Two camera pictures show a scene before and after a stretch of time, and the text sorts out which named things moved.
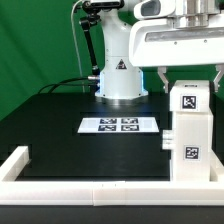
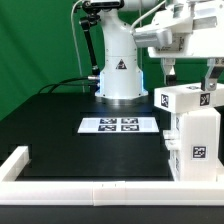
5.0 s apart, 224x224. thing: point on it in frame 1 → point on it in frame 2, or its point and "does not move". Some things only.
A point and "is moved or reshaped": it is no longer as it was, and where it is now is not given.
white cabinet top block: (190, 96) is moved or reshaped
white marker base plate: (118, 125) does not move
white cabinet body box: (192, 146) is moved or reshaped
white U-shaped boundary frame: (89, 192) does not move
